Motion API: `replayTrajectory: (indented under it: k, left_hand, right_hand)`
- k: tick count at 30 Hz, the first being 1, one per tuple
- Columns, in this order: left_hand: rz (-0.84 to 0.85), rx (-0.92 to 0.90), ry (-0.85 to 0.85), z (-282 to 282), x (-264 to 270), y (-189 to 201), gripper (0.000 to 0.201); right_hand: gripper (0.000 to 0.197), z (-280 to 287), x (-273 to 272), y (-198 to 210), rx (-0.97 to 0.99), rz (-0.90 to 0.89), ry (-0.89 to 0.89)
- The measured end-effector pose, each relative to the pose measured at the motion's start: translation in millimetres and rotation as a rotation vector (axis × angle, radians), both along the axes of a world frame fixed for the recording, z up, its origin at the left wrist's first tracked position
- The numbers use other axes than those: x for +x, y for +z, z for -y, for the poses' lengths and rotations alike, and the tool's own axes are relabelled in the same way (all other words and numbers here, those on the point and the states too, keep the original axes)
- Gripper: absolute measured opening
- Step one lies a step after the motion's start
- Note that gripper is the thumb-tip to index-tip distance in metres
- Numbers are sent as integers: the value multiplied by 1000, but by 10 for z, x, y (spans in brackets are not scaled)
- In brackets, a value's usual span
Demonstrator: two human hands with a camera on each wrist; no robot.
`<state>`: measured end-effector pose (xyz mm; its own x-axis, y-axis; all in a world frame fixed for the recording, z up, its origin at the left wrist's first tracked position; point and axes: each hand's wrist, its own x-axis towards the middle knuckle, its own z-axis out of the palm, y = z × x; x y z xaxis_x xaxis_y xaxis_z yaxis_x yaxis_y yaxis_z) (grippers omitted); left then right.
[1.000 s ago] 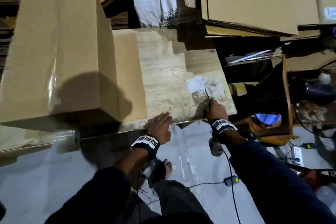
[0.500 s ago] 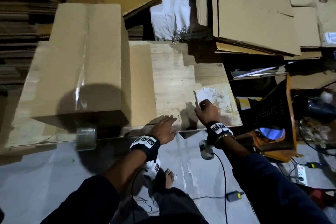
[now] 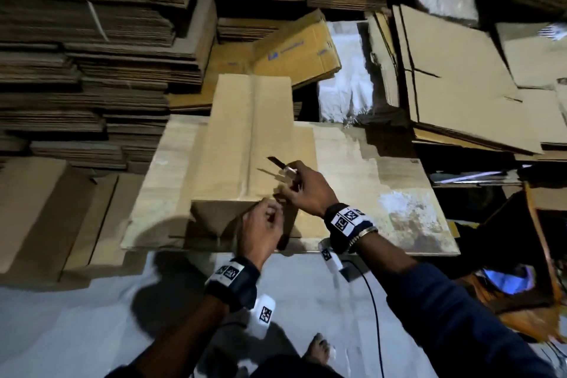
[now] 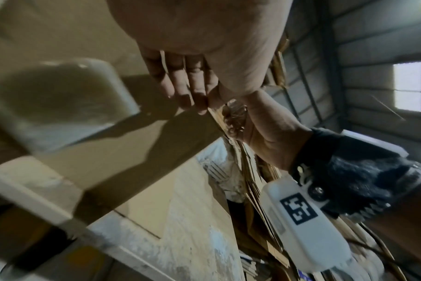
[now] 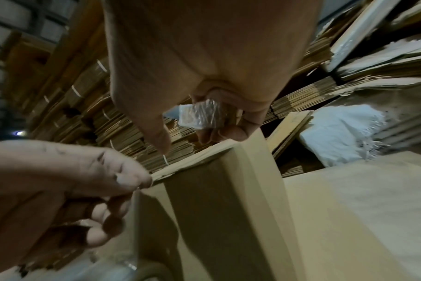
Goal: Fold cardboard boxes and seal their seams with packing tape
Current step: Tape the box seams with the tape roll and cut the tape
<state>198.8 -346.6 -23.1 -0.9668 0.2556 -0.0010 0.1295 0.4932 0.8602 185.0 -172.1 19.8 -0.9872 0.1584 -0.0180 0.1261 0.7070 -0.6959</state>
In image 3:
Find person's right hand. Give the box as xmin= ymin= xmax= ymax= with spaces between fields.
xmin=275 ymin=159 xmax=340 ymax=219

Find person's left hand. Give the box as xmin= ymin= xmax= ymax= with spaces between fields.
xmin=236 ymin=197 xmax=286 ymax=270

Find small metal cutter blade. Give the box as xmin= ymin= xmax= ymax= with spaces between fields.
xmin=268 ymin=155 xmax=301 ymax=181

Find person's right forearm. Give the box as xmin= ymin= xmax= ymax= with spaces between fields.
xmin=354 ymin=232 xmax=559 ymax=378

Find person's left forearm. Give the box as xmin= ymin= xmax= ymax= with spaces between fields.
xmin=106 ymin=294 xmax=232 ymax=378

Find person's bare foot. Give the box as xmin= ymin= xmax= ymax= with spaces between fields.
xmin=301 ymin=333 xmax=333 ymax=366

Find person's trouser leg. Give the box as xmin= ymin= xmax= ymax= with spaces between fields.
xmin=234 ymin=351 xmax=347 ymax=378

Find pile of brown cartons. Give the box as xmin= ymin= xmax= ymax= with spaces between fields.
xmin=367 ymin=3 xmax=567 ymax=162

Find stacks of flat cardboard bundles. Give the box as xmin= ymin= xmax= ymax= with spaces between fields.
xmin=0 ymin=0 xmax=393 ymax=172

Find plywood work board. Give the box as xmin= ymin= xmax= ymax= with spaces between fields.
xmin=121 ymin=113 xmax=461 ymax=258

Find white plastic sack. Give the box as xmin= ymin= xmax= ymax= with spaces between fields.
xmin=317 ymin=21 xmax=377 ymax=125

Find yellow carton with blue print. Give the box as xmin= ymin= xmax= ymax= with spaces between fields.
xmin=250 ymin=8 xmax=342 ymax=89

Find blue glowing device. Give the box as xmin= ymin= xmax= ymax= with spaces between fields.
xmin=483 ymin=267 xmax=537 ymax=296

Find silver bracelet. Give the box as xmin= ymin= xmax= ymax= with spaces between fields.
xmin=347 ymin=225 xmax=380 ymax=255

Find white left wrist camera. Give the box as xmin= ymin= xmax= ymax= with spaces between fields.
xmin=246 ymin=294 xmax=278 ymax=341

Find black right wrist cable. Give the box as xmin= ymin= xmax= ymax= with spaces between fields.
xmin=354 ymin=258 xmax=387 ymax=378

